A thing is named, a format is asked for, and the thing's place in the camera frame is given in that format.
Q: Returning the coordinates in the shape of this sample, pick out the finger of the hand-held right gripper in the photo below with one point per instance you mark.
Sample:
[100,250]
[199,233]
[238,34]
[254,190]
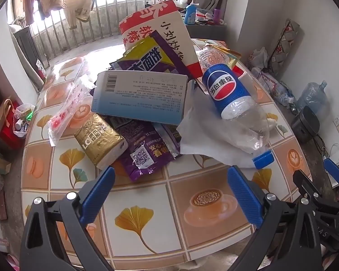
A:
[334,170]
[306,185]

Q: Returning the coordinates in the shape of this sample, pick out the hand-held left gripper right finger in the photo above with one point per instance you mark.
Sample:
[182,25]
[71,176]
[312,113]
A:
[244,194]

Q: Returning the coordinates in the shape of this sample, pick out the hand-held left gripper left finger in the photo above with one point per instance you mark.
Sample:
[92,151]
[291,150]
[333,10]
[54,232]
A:
[97,194]

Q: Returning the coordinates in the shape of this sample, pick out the white paper tissue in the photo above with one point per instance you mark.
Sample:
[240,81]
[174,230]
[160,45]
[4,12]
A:
[197,135]

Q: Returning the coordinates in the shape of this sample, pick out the gold coffee packet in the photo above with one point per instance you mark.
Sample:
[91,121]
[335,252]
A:
[99,139]

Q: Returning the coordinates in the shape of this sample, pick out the black rice cooker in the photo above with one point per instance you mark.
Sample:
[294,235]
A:
[305,124]

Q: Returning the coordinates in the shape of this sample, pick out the purple packet with code print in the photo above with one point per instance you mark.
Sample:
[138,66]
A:
[147,152]

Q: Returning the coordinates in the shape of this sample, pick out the empty blue water jug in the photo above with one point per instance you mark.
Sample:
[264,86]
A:
[312,98]

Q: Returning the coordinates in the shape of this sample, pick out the clear bag with red print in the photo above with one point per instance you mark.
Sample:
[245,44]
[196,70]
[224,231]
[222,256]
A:
[65,110]

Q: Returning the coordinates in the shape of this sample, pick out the pile of packets on floor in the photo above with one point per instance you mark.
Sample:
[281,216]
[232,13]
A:
[276,87]

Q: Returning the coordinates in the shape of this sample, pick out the white bag with rubbish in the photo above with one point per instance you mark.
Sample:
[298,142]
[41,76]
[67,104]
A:
[24,118]

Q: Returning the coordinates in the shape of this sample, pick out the blue white cardboard box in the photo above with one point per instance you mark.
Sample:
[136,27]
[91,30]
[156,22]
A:
[138,96]

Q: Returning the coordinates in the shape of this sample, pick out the red paper bag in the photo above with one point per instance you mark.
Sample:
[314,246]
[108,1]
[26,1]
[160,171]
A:
[10,129]

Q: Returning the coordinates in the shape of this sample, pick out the blue label plastic bottle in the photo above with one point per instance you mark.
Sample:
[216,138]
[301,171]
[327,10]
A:
[223,87]

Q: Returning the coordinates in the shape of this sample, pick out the red plastic packet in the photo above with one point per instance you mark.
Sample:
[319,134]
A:
[238,70]

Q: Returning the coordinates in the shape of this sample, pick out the white plastic bag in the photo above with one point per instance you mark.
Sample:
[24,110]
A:
[257,58]

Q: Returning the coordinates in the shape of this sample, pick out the clear crushed plastic bottle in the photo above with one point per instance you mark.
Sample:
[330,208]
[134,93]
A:
[212,58]

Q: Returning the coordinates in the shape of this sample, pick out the purple yellow snack packet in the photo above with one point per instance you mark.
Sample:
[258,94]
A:
[147,56]

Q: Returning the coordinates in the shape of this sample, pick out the dark wooden cabinet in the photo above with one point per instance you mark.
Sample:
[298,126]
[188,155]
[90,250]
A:
[26,43]

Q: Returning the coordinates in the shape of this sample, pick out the grey cabinet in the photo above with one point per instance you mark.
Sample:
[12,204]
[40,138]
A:
[206,31]

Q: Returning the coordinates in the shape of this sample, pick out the metal balcony railing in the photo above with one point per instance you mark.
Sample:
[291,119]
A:
[113,19]

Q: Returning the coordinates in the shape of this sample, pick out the large white red bag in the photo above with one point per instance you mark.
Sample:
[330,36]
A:
[172,34]

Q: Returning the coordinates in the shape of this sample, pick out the purple cup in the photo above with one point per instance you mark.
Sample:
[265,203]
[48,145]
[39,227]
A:
[217,14]

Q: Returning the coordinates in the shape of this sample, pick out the blue detergent bottle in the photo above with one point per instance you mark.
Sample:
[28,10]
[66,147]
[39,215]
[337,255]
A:
[190,14]

